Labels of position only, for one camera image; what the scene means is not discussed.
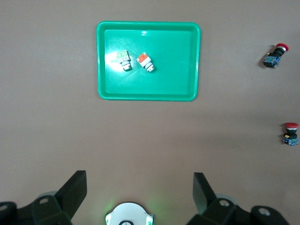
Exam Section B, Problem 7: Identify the green plastic tray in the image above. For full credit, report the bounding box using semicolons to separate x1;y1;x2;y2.
96;21;202;102

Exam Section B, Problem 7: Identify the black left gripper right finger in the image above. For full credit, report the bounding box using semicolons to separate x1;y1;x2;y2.
187;172;291;225

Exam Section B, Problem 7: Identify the red mushroom push button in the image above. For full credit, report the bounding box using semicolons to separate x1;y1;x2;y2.
262;43;290;69
282;122;300;146

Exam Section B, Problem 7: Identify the white button orange contact block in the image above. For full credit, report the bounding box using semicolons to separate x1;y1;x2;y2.
136;52;157;73

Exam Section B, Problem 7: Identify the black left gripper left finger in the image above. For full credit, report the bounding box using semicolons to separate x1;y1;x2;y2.
0;170;88;225

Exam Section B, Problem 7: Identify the brown table mat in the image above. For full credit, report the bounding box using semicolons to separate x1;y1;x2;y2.
0;0;300;225

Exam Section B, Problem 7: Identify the white button green contact block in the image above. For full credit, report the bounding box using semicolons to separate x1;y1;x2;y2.
114;50;133;72

